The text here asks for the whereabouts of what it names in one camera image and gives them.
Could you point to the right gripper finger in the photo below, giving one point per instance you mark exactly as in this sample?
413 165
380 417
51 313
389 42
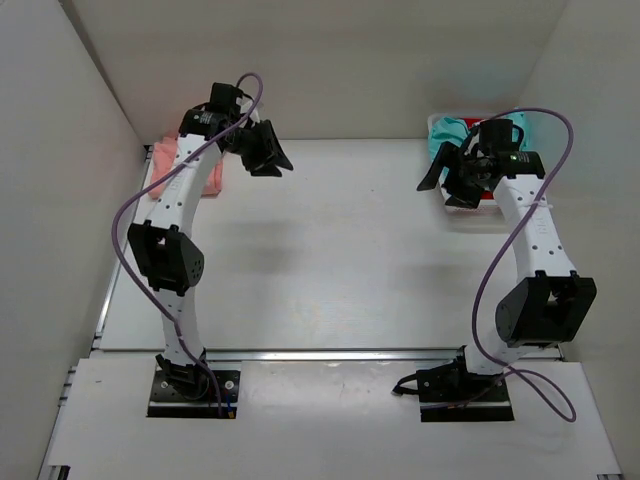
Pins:
468 202
441 161

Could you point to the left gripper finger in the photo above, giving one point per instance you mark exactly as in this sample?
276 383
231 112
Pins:
277 158
264 169

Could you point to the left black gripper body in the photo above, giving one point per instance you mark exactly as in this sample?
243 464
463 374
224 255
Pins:
254 141

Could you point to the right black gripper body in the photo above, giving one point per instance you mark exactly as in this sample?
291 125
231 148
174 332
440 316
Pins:
466 168

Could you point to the teal t-shirt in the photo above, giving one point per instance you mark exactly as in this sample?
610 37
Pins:
447 128

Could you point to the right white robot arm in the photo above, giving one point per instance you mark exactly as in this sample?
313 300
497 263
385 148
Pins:
550 299

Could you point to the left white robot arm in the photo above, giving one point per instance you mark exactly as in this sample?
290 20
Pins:
166 256

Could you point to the white plastic basket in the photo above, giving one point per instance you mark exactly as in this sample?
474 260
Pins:
488 205

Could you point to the red t-shirt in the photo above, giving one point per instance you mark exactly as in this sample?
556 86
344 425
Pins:
471 123

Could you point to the folded pink t-shirt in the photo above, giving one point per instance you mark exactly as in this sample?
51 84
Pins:
163 155

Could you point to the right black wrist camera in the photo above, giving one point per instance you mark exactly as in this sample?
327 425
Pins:
501 134

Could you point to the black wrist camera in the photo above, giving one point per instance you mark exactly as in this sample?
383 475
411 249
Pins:
224 99
501 134

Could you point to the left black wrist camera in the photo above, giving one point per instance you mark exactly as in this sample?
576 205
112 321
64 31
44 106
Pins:
224 99

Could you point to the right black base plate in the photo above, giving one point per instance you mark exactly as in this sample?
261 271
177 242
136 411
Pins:
448 394

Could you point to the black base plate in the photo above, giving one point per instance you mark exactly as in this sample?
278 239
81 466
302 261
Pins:
448 394
171 398

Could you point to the aluminium table rail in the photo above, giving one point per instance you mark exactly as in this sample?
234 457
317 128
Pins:
324 355

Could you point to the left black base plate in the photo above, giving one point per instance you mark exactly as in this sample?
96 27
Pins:
171 398

